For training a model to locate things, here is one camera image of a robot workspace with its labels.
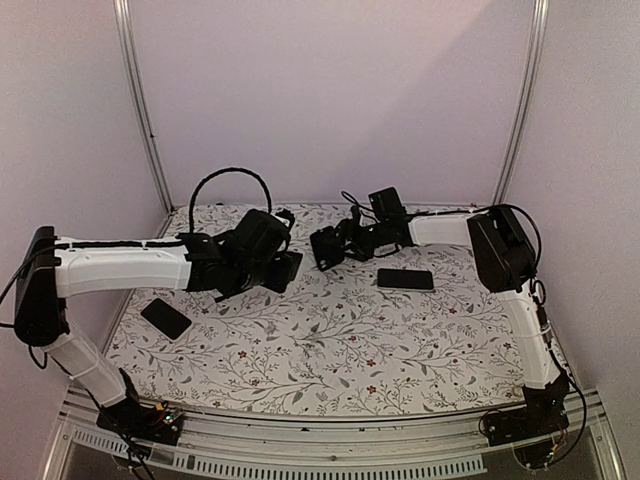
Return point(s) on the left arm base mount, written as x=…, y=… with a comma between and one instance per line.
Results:
x=159, y=424

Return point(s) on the black phone case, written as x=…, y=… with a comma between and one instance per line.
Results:
x=328, y=248

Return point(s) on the black phone with white edge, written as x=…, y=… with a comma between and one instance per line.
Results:
x=166, y=319

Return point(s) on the floral patterned table mat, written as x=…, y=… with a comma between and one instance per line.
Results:
x=334, y=343

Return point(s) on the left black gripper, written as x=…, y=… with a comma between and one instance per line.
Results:
x=281, y=282

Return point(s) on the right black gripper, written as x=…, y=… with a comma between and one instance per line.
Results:
x=360, y=253

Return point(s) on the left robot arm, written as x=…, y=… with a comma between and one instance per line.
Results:
x=254, y=253

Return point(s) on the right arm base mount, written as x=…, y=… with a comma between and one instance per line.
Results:
x=525, y=427

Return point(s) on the aluminium frame post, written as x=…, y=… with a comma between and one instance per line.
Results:
x=124, y=26
x=533, y=58

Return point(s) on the right aluminium frame post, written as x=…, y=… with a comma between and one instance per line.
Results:
x=533, y=58

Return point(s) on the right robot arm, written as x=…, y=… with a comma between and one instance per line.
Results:
x=505, y=263

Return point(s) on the left aluminium frame post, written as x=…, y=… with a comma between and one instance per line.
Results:
x=124, y=26

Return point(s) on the front aluminium rail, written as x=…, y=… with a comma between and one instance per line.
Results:
x=220, y=443

